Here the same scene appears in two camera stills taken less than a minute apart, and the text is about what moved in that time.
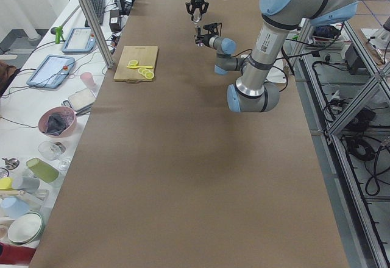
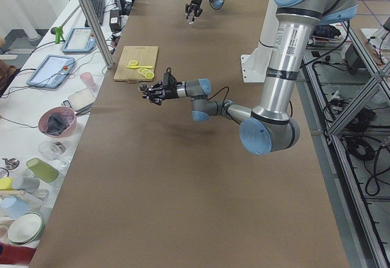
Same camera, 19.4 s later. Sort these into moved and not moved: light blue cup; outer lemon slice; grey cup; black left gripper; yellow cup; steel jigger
Moved: black left gripper; steel jigger
Not moved: outer lemon slice; yellow cup; grey cup; light blue cup
